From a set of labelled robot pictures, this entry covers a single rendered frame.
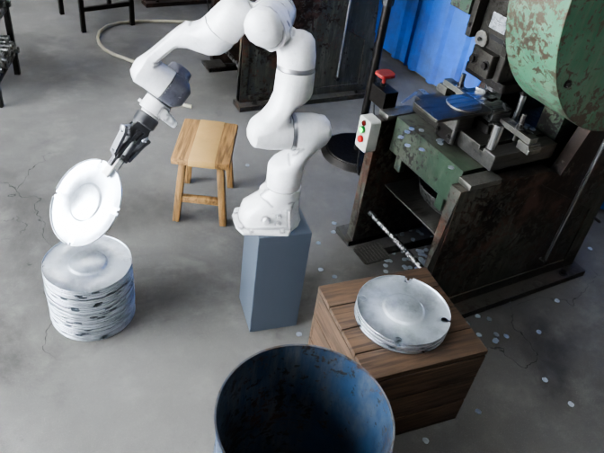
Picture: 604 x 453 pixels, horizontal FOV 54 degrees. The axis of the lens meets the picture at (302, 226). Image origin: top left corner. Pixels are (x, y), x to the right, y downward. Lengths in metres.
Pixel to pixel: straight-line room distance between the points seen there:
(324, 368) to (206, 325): 0.72
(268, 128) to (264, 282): 0.57
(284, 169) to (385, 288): 0.49
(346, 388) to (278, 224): 0.58
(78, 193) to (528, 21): 1.41
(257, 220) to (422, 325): 0.60
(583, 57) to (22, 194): 2.27
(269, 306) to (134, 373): 0.50
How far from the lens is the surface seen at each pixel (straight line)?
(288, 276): 2.06
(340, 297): 1.89
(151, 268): 2.45
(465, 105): 2.18
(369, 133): 2.29
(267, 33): 1.62
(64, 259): 2.18
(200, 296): 2.34
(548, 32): 1.59
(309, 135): 1.77
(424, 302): 1.91
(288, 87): 1.70
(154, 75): 1.85
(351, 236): 2.63
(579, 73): 1.70
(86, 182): 2.05
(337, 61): 3.76
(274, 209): 1.89
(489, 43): 2.16
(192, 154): 2.51
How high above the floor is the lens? 1.67
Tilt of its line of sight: 38 degrees down
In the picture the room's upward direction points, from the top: 9 degrees clockwise
